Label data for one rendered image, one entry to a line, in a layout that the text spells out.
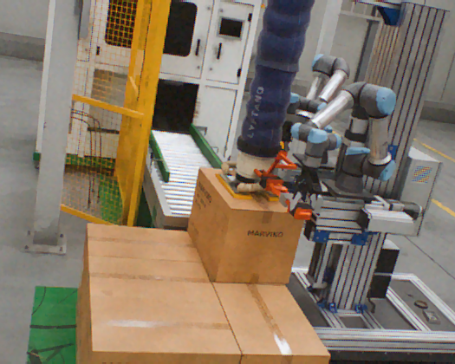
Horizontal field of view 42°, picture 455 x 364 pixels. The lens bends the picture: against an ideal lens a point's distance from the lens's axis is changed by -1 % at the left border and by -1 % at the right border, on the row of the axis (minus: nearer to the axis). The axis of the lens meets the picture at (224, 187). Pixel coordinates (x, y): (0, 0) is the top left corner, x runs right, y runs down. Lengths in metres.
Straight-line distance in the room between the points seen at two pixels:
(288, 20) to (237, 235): 1.05
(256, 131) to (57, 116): 1.53
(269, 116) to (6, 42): 9.49
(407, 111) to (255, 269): 1.21
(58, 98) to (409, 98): 2.15
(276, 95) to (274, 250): 0.77
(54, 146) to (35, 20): 8.19
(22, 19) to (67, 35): 8.25
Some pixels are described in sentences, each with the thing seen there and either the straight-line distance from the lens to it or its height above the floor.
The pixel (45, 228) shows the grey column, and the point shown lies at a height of 0.15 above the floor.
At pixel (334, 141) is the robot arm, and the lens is 2.59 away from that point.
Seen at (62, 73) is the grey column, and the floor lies 1.23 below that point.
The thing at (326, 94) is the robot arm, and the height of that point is 1.46.
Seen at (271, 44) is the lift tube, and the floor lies 1.71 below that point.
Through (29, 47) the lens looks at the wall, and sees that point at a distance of 12.04.
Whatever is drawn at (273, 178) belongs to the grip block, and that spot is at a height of 1.10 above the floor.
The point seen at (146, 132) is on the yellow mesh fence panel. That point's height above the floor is 0.90.
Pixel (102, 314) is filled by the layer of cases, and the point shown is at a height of 0.54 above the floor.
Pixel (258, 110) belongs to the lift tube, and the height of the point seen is 1.38.
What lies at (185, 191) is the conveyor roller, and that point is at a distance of 4.16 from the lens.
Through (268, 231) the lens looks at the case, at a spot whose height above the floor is 0.83.
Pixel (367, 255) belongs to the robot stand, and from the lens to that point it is 3.63.
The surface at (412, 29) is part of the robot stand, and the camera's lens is 3.32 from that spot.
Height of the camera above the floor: 1.90
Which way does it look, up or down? 18 degrees down
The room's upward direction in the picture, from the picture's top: 11 degrees clockwise
